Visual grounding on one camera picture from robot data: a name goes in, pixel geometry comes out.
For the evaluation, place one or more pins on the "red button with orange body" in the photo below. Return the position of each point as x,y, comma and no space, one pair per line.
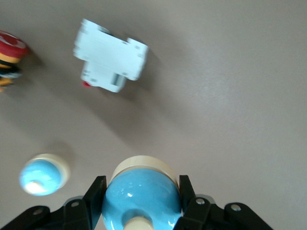
9,51

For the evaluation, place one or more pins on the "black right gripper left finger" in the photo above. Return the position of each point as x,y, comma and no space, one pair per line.
72,215

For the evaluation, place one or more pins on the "blue bell with wooden knob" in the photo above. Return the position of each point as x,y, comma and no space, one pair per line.
40,175
141,196

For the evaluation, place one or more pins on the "white circuit breaker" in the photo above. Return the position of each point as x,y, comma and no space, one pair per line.
108,60

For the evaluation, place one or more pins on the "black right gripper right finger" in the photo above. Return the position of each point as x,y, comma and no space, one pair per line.
206,215

